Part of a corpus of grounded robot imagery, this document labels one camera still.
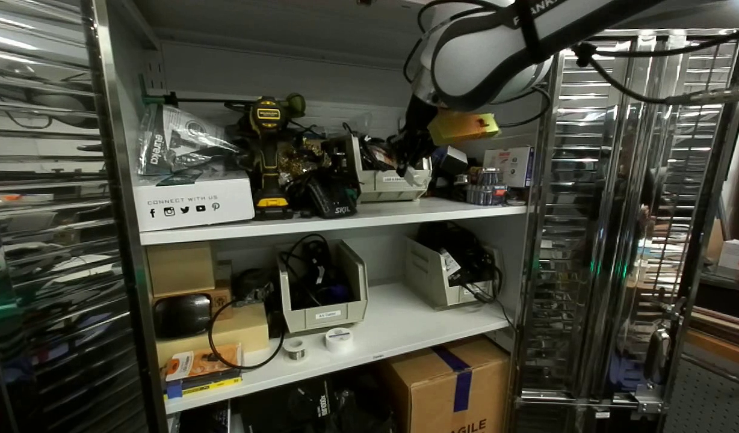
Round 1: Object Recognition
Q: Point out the yellow object under arm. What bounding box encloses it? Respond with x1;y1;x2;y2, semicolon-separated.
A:
427;111;501;144

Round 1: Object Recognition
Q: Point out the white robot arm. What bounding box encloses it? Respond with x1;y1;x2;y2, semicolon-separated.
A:
409;0;668;111

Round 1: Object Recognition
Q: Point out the white upper bin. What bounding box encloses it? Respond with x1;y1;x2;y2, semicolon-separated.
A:
348;135;432;204

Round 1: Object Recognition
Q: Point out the white storage bin right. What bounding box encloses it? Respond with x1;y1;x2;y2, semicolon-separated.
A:
403;238;501;307

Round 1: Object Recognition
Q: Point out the metal shelving unit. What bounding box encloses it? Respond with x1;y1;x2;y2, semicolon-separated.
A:
81;0;526;433

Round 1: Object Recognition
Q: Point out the white tape roll right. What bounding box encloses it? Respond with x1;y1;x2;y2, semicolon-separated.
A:
323;326;353;354

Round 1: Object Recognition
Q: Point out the white tape roll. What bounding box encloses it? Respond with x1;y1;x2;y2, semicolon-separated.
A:
282;336;306;361
323;326;353;354

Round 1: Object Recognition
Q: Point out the white tape roll left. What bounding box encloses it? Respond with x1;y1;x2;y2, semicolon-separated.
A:
282;336;306;361

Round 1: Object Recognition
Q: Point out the cardboard box with blue tape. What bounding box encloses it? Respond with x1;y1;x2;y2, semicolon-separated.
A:
379;336;509;433

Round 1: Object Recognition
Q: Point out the clear plastic bag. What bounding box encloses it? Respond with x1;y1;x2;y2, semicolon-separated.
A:
137;105;235;178

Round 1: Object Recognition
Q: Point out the black round pouch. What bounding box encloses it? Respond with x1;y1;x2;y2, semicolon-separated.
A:
154;293;212;336

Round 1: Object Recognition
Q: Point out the white box with social icons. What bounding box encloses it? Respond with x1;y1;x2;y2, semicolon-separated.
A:
134;174;255;233

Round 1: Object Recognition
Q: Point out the colourful flat box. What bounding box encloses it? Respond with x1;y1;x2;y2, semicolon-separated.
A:
161;346;240;398

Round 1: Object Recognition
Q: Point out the grey storage bin with cables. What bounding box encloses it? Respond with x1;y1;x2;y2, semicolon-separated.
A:
276;236;368;333

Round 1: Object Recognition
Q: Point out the yellow black cordless drill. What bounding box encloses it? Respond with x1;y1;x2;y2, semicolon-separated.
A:
230;93;326;219

